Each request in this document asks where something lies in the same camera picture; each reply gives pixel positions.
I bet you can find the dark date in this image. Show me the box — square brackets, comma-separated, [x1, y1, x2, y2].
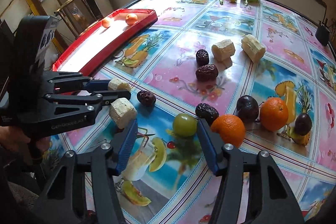
[196, 49, 210, 67]
[195, 103, 219, 126]

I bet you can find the large dark plum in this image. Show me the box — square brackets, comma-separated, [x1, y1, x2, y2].
[236, 95, 259, 123]

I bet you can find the reddish brown date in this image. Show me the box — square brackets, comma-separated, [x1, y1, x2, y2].
[195, 64, 219, 82]

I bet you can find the sugarcane piece near dates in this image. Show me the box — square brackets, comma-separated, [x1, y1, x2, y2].
[211, 39, 235, 62]

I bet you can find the left hand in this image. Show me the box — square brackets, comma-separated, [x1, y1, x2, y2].
[1, 126, 51, 155]

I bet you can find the black small container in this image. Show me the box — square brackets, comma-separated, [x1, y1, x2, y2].
[315, 21, 330, 47]

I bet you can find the green grape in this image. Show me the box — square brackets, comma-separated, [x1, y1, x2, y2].
[173, 113, 198, 138]

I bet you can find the wooden chair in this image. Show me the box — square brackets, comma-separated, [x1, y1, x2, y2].
[54, 0, 96, 38]

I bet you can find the red white tray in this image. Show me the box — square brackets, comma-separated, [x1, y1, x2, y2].
[52, 9, 158, 76]

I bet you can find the small dark plum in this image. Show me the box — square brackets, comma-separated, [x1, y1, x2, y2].
[294, 113, 312, 136]

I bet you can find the isolated red date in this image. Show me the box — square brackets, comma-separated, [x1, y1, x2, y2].
[137, 90, 156, 107]

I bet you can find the long sugarcane piece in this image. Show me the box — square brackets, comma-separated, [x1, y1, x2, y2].
[241, 34, 266, 64]

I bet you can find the large orange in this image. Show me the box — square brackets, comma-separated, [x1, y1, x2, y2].
[210, 114, 245, 148]

